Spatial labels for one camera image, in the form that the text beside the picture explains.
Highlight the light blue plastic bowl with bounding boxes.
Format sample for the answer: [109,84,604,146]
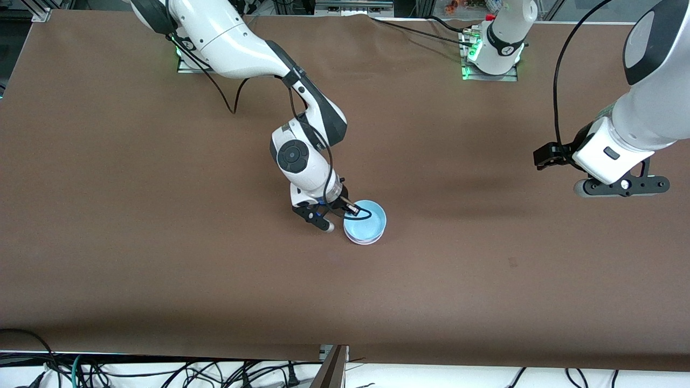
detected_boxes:
[344,200,387,242]

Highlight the metal frame rail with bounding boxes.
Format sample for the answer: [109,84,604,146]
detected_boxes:
[314,0,395,17]

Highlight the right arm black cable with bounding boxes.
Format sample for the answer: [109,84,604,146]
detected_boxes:
[166,30,374,220]

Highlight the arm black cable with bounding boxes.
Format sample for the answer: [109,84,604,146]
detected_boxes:
[553,0,616,149]
[166,30,374,220]

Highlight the black cable to base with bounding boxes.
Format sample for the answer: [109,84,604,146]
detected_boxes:
[371,15,480,49]

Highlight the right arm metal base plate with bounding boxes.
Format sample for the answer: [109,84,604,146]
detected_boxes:
[177,46,216,74]

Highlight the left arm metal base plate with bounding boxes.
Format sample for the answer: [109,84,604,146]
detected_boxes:
[461,30,519,82]

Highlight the aluminium profile post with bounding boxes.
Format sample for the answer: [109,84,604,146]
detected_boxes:
[310,345,350,388]

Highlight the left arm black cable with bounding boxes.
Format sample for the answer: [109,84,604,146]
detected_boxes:
[553,0,616,149]

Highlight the brown table cover sheet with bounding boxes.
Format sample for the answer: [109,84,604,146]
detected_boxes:
[0,10,690,372]

